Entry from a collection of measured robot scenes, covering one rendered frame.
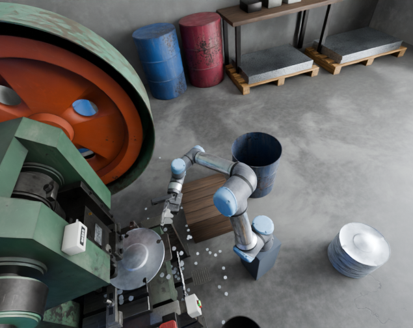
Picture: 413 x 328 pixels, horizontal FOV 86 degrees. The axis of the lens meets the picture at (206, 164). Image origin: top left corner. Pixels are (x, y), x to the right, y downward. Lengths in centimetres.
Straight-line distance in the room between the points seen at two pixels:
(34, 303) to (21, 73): 69
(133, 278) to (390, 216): 204
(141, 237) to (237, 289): 92
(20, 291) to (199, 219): 124
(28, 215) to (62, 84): 51
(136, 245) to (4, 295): 69
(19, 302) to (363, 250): 173
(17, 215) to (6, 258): 10
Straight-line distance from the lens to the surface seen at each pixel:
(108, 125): 106
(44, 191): 78
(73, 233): 69
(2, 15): 90
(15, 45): 92
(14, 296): 65
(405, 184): 271
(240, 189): 93
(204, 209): 173
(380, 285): 213
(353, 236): 187
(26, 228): 63
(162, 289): 127
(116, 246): 105
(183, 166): 118
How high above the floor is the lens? 184
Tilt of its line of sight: 48 degrees down
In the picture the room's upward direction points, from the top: 10 degrees counter-clockwise
